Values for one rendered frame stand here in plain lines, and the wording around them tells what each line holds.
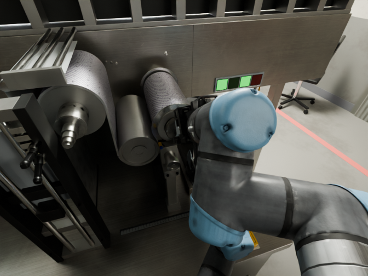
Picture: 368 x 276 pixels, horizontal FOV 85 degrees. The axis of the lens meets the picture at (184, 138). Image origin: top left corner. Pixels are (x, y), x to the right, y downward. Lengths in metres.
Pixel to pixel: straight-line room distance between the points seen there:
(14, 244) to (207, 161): 0.80
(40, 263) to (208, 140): 0.72
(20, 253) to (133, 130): 0.55
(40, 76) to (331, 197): 0.50
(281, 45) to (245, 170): 0.86
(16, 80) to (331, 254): 0.53
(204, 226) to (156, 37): 0.68
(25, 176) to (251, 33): 0.88
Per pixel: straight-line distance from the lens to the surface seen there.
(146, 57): 0.83
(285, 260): 1.83
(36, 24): 0.83
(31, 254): 0.89
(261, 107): 0.24
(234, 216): 0.26
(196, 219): 0.27
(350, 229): 0.27
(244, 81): 1.02
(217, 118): 0.23
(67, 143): 0.45
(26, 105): 0.40
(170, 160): 0.55
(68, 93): 0.52
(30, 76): 0.48
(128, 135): 0.60
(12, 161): 0.52
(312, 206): 0.27
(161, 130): 0.57
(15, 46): 0.86
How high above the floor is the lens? 1.60
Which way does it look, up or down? 41 degrees down
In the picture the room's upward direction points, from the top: straight up
